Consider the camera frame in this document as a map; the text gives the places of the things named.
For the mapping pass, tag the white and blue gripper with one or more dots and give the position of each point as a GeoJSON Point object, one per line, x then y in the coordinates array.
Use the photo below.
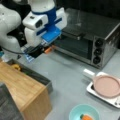
{"type": "Point", "coordinates": [43, 29]}

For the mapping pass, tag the orange toy carrot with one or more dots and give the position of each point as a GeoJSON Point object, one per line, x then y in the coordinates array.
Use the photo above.
{"type": "Point", "coordinates": [86, 117]}

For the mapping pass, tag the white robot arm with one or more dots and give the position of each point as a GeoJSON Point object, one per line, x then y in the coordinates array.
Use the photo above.
{"type": "Point", "coordinates": [10, 20]}

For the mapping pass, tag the blue white tool stand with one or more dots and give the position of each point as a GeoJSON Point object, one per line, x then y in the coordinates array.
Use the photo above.
{"type": "Point", "coordinates": [27, 52]}

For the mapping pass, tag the yellow toy vegetable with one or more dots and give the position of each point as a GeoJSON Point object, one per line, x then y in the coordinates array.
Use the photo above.
{"type": "Point", "coordinates": [17, 67]}

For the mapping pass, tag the grey fabric drawer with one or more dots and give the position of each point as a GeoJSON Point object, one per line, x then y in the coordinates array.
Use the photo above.
{"type": "Point", "coordinates": [38, 77]}

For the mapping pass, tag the silver toaster oven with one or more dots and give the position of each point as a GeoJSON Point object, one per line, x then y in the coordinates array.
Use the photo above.
{"type": "Point", "coordinates": [88, 37]}

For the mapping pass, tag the pink frying pan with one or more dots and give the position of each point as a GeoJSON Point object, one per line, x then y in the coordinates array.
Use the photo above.
{"type": "Point", "coordinates": [105, 85]}

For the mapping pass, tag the grey fabric storage box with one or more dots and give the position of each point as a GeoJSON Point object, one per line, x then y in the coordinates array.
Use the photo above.
{"type": "Point", "coordinates": [8, 108]}

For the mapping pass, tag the teal bowl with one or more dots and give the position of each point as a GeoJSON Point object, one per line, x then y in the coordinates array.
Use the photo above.
{"type": "Point", "coordinates": [83, 110]}

